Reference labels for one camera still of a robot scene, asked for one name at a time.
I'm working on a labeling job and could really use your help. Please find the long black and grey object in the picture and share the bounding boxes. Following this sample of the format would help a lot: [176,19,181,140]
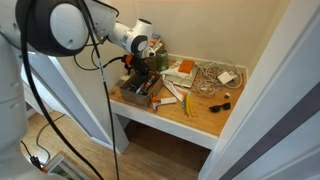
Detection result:
[129,81,146,93]

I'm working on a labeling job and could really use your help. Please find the black floor cable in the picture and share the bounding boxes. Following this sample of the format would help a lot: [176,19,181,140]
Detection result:
[35,113,67,165]

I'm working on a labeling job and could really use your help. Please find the orange capped glue stick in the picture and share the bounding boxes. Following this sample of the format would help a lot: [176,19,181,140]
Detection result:
[151,96,161,112]

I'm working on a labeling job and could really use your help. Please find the thick black cable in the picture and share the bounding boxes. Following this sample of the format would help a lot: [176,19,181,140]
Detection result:
[19,0,105,180]

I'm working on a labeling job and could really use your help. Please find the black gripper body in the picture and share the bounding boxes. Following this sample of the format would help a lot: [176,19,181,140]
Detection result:
[132,56,151,76]

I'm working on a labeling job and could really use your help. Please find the white tangled cable bundle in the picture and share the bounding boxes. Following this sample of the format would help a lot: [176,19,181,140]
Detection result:
[191,58,244,99]

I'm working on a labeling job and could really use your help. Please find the black sunglasses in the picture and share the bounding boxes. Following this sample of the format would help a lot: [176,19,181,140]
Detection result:
[208,102,232,114]

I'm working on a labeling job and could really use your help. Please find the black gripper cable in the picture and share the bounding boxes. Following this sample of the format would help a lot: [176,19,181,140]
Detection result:
[72,52,127,72]

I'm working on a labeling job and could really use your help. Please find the orange white marker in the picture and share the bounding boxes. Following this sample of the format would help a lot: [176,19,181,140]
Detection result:
[143,75,157,90]

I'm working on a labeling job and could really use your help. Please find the brown cardboard box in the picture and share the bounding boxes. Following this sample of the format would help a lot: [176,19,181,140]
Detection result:
[118,72,165,109]

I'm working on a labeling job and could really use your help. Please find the white side panel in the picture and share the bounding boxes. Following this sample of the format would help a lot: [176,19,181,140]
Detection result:
[20,51,130,155]

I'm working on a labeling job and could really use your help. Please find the small white card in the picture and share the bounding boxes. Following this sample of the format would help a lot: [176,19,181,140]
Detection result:
[157,96,179,107]

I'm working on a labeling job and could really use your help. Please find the flat orange block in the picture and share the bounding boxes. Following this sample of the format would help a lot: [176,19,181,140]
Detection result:
[177,59,196,75]

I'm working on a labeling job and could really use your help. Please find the thin black cable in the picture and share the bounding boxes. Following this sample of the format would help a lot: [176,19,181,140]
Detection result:
[78,0,120,180]

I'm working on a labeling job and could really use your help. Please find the white power adapter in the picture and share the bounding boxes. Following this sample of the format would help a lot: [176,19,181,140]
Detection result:
[216,70,239,85]

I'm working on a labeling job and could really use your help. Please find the green glass jar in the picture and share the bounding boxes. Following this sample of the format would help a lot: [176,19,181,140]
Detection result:
[155,49,170,73]

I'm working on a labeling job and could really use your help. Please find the red black connector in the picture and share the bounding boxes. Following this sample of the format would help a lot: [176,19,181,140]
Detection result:
[29,155,48,175]

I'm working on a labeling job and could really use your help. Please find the orange cable clip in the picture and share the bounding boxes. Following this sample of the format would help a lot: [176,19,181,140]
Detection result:
[124,54,134,67]

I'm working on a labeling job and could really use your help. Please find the yellow pencil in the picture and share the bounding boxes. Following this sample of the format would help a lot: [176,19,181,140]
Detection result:
[186,94,195,118]

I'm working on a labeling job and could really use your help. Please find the colourful book stack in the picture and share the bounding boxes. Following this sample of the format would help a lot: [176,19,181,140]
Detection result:
[147,33,165,52]

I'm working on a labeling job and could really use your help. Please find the white framed floor object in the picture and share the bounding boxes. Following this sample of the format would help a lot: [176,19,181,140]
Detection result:
[44,151,100,180]

